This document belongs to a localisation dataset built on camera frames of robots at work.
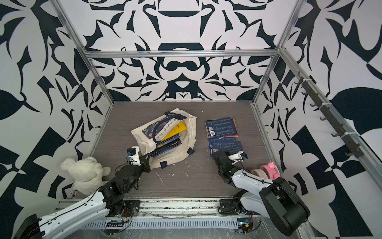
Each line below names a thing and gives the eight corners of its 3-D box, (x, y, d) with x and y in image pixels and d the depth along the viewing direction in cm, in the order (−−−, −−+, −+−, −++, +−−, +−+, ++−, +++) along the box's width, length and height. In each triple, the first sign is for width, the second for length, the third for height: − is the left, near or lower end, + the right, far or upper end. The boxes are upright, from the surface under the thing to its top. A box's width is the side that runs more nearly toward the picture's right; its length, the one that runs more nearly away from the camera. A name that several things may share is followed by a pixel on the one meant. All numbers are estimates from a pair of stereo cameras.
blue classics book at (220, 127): (209, 137, 100) (209, 135, 98) (205, 122, 108) (205, 120, 106) (235, 133, 102) (236, 131, 100) (229, 119, 110) (229, 117, 108)
